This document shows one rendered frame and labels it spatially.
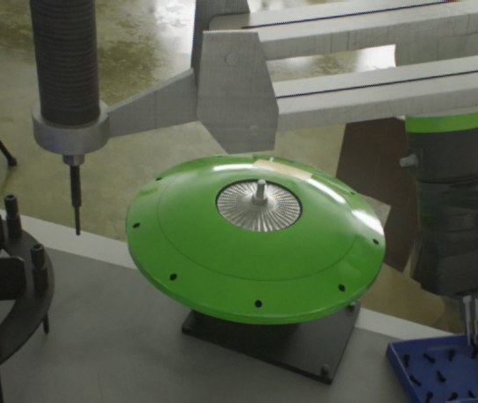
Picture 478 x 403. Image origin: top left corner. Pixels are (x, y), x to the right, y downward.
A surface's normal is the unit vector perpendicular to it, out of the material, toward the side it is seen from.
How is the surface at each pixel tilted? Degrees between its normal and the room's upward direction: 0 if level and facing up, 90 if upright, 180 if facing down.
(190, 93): 90
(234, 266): 17
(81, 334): 0
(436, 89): 9
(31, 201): 0
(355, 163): 90
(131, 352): 0
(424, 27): 90
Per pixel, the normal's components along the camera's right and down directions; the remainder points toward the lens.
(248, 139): 0.14, 0.61
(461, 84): -0.06, -0.79
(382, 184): -0.57, 0.45
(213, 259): -0.05, -0.61
